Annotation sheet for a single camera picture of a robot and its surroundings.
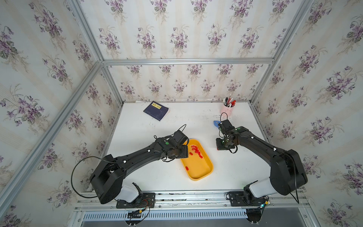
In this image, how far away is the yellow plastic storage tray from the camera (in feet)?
2.66

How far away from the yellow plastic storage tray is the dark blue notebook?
34cm

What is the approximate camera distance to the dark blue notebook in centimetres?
112
